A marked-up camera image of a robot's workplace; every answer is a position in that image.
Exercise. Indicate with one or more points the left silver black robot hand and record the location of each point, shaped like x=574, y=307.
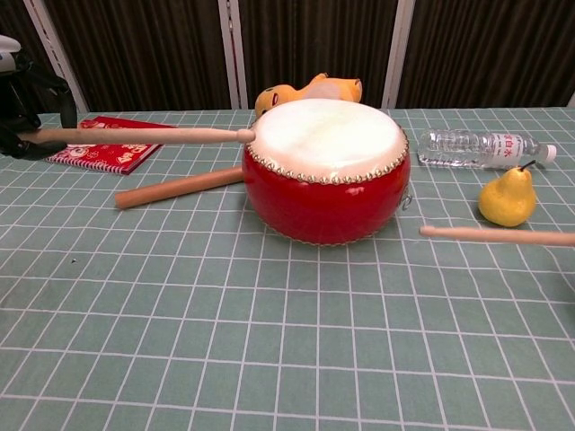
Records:
x=27, y=99

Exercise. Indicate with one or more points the pale wooden drumstick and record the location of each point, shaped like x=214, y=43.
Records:
x=494, y=235
x=157, y=135

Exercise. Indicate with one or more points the red spiral notebook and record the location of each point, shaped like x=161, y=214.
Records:
x=112, y=157

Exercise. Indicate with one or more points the thick brown wooden rod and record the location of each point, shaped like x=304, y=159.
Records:
x=170, y=188

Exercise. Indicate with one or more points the yellow plush toy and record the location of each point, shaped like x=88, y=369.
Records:
x=276, y=96

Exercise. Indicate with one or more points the red drum white skin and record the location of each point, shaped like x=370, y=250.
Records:
x=323, y=202

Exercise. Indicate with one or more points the green checked tablecloth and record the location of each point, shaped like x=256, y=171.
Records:
x=287, y=350

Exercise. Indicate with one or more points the clear plastic water bottle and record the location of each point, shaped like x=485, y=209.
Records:
x=467, y=150

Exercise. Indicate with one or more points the yellow pear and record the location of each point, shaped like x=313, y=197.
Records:
x=507, y=202

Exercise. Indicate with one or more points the white partition post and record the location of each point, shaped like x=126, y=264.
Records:
x=56, y=54
x=397, y=54
x=233, y=54
x=572, y=101

